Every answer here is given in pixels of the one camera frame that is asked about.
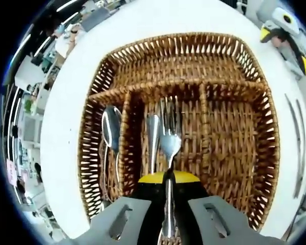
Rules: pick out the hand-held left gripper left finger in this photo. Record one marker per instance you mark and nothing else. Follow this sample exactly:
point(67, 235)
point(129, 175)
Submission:
point(112, 222)

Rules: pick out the silver metal spoon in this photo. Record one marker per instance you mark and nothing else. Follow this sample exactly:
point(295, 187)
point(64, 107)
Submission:
point(106, 168)
point(114, 130)

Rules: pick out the green potted plant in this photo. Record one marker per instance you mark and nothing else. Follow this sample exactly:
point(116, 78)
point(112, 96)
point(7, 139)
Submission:
point(28, 106)

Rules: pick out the person's right hand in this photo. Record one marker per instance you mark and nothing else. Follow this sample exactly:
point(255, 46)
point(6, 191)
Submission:
point(281, 42)

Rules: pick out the dark cloth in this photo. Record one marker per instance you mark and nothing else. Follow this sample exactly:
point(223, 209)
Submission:
point(95, 19)

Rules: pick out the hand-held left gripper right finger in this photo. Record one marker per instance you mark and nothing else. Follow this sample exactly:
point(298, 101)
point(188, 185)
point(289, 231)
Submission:
point(232, 224)

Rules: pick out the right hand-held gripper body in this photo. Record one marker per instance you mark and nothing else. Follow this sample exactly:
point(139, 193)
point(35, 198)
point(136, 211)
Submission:
point(286, 23)

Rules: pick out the pink sign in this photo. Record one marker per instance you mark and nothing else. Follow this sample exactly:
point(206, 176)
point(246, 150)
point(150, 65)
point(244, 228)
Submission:
point(11, 171)

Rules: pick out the brown wicker storage tray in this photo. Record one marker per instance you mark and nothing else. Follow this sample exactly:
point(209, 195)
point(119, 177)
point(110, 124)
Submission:
point(232, 143)

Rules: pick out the silver metal fork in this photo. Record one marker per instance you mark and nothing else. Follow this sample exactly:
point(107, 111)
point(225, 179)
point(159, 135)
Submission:
point(153, 135)
point(170, 145)

